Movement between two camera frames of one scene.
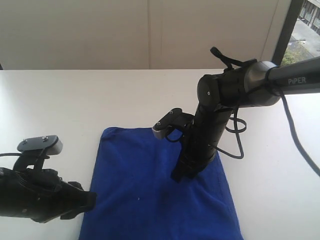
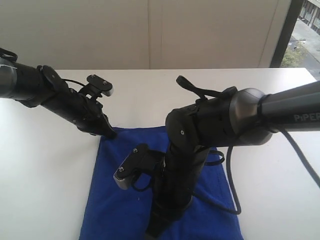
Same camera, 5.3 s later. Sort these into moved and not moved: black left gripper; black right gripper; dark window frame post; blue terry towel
Moved: black right gripper; black left gripper
Not moved: dark window frame post; blue terry towel
